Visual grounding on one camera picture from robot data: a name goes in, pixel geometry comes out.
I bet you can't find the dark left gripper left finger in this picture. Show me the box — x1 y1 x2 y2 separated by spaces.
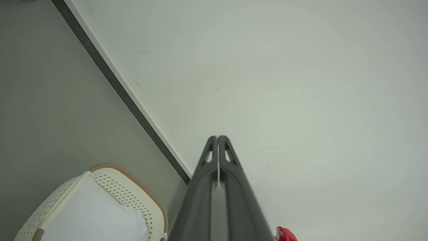
167 135 220 241

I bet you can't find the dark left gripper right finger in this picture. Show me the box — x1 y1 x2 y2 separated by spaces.
218 135 275 241

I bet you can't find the red garment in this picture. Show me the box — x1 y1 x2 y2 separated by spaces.
274 226 299 241

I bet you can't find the white brown-rimmed laundry basket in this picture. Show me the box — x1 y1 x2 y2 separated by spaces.
14 163 169 241

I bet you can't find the dark wall baseboard strip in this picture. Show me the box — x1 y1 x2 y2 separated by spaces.
50 0 194 185

